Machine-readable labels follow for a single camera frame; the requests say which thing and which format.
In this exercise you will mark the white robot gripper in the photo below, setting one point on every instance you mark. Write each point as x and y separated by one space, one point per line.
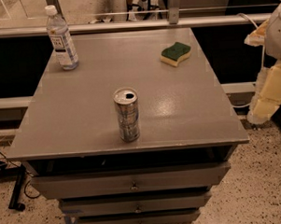
277 38

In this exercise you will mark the silver redbull can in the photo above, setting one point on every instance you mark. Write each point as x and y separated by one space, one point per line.
126 106

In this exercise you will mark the green and yellow sponge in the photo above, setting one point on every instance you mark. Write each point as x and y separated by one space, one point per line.
176 54

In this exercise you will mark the grey metal railing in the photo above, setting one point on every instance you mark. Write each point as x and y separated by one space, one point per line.
141 25

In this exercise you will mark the middle grey drawer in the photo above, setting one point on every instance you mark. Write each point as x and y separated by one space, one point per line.
136 204

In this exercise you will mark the grey drawer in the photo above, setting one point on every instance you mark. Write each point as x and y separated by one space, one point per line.
155 217
102 184
136 204

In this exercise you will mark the bottom grey drawer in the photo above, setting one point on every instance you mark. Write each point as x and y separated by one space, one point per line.
155 217

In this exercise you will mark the grey drawer cabinet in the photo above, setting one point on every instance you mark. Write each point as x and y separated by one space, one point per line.
71 125

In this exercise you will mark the clear plastic water bottle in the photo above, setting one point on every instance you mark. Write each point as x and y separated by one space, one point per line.
61 39

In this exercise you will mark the top grey drawer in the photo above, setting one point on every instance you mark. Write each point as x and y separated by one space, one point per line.
102 184

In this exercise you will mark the black stand leg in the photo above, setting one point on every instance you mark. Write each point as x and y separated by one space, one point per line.
18 173

